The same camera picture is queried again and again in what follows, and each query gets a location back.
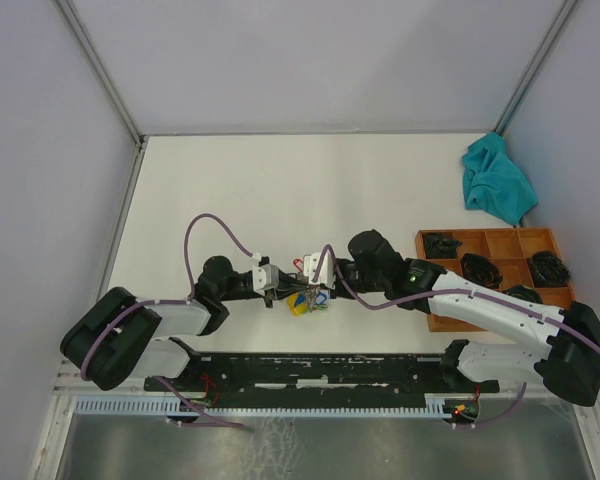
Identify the grey cable duct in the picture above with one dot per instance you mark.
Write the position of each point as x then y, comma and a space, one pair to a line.
436, 406

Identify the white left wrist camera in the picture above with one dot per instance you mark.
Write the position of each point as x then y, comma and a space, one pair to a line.
265, 275

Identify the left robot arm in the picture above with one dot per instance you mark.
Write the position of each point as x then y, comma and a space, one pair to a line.
122, 336

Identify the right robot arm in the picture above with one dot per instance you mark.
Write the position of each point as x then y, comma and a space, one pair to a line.
557, 348

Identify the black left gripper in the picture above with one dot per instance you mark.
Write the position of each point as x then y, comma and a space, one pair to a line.
288, 285

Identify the wooden compartment tray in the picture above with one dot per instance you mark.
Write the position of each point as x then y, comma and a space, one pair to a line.
509, 249

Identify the metal keyring with coloured keys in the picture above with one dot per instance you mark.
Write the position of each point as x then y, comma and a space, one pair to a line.
310, 299

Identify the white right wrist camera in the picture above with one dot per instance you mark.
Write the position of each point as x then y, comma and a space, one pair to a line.
319, 270

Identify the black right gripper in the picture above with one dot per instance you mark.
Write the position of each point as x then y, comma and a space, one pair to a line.
337, 292

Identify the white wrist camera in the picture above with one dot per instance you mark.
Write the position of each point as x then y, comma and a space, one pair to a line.
319, 270
265, 275

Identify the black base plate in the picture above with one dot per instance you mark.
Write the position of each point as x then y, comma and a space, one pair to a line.
409, 374

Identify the teal cloth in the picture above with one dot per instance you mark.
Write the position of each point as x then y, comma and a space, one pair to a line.
492, 183

